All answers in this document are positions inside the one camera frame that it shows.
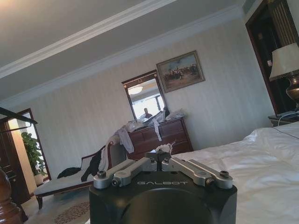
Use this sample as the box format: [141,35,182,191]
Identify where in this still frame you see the white cable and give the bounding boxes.
[277,112,295,127]

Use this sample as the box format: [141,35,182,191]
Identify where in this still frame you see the nightstand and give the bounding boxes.
[268,112,299,128]

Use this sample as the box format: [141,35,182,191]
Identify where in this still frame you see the white garment on chaise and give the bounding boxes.
[98,149,115,171]

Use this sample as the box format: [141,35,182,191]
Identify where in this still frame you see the long white cloth strip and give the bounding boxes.
[153,118,163,142]

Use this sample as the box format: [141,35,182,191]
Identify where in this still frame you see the table lamp with cream shade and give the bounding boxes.
[268,42,299,111]

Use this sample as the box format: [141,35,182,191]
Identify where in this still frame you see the dark wooden door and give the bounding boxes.
[0,108,51,206]

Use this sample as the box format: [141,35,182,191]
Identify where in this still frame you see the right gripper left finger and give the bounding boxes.
[93,151,160,189]

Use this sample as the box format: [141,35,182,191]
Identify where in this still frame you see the small white crumpled garment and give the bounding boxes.
[156,140,177,155]

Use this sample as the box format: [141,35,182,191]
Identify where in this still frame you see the wood framed wall mirror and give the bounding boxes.
[121,70,168,122]

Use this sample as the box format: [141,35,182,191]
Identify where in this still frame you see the black clothes rack bar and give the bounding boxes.
[0,106,38,126]

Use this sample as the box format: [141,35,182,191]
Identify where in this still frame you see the bed with white duvet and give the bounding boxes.
[171,123,299,224]

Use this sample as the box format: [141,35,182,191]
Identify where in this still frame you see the dark wooden bedpost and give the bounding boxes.
[0,167,29,224]

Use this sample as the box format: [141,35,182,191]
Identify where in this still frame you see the wooden chaise with pale cushion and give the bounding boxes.
[34,140,131,210]

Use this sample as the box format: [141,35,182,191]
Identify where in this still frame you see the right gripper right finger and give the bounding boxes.
[159,151,235,189]

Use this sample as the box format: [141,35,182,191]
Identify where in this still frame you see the patterned floor rug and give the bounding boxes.
[52,200,91,224]

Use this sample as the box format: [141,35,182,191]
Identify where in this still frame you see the dark wooden dresser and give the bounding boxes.
[127,116,194,161]

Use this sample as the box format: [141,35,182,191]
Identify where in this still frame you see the framed landscape painting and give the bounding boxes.
[156,50,206,94]

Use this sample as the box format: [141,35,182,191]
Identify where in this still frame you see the pile of pale clothes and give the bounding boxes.
[165,108,187,122]

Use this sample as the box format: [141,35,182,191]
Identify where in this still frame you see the green potted plant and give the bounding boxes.
[21,132,48,185]

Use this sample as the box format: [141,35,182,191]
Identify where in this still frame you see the dark wooden doorway frame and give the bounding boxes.
[245,0,299,116]

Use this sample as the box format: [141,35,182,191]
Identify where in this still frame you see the black garment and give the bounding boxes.
[57,153,104,183]

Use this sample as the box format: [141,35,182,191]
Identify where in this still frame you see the white shirt draped over dresser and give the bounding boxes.
[114,125,135,154]

